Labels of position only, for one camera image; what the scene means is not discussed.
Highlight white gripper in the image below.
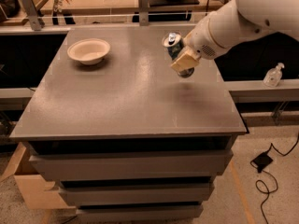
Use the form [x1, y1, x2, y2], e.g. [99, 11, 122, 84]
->
[170, 26, 225, 72]

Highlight blue silver redbull can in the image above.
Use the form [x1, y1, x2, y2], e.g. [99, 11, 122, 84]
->
[162, 32, 194, 78]

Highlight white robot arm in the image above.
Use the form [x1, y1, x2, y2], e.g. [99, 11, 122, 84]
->
[171, 0, 299, 73]

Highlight clear sanitizer pump bottle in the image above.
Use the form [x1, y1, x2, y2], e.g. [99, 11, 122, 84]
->
[263, 63, 284, 87]

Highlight white paper bowl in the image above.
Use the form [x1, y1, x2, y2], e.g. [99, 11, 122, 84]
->
[67, 38, 110, 65]

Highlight grey drawer cabinet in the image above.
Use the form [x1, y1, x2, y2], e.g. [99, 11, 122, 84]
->
[11, 27, 245, 223]

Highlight cardboard box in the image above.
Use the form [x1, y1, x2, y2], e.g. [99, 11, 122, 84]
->
[0, 143, 73, 224]

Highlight middle metal bracket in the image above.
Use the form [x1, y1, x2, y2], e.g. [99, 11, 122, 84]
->
[138, 0, 149, 26]

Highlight metal bracket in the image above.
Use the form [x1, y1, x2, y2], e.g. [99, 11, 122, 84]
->
[138, 0, 149, 26]
[21, 0, 42, 31]

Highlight black power adapter with cable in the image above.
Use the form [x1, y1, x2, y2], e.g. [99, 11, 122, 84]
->
[249, 134, 299, 224]

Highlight left metal bracket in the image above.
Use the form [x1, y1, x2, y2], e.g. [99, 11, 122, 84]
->
[21, 0, 42, 31]

